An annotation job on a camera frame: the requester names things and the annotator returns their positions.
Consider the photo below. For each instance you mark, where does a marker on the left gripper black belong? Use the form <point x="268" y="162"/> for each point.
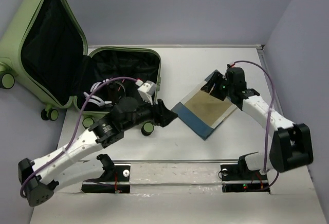
<point x="161" y="115"/>

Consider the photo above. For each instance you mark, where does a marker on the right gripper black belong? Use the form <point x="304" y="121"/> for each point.
<point x="217" y="78"/>

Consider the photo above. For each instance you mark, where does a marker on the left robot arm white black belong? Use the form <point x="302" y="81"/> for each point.
<point x="42" y="177"/>

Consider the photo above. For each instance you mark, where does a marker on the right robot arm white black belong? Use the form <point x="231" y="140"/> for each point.
<point x="287" y="145"/>

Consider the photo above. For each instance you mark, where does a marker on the green open suitcase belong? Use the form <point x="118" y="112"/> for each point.
<point x="45" y="49"/>

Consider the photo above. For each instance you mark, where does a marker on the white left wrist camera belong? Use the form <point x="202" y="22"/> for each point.
<point x="146" y="90"/>

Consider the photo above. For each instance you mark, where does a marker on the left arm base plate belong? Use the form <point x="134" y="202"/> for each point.
<point x="117" y="181"/>

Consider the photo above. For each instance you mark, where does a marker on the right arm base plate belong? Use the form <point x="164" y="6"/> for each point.
<point x="236" y="181"/>

